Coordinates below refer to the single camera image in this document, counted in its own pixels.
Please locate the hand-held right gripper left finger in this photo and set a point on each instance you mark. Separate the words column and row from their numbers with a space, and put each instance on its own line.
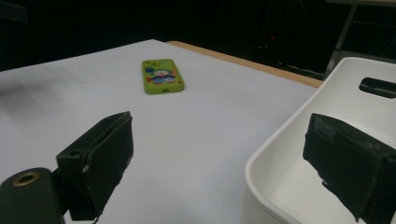
column 99, row 161

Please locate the pale blue table mat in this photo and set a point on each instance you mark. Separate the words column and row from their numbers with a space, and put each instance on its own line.
column 202, row 140

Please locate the white plastic bin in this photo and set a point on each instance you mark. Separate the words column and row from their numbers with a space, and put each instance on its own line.
column 280, row 186

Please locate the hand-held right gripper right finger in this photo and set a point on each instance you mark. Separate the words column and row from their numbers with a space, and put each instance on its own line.
column 355, row 168

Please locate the green cartoon phone case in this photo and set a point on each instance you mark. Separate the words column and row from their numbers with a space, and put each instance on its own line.
column 162, row 77

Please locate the white metal stand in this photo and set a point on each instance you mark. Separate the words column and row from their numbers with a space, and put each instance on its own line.
column 344, row 34

